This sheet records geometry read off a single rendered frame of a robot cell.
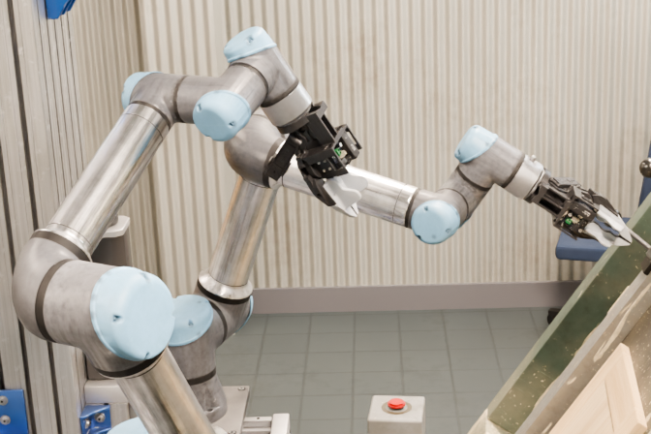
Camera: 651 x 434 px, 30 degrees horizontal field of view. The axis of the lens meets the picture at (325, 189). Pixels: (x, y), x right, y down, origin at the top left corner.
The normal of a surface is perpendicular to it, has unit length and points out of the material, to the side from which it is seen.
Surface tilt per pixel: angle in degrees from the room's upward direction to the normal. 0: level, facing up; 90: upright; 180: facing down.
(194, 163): 90
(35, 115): 90
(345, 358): 0
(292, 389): 0
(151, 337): 83
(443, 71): 90
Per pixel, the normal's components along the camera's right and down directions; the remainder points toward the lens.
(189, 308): -0.09, -0.91
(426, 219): -0.38, 0.29
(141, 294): 0.84, 0.02
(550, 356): -0.14, 0.30
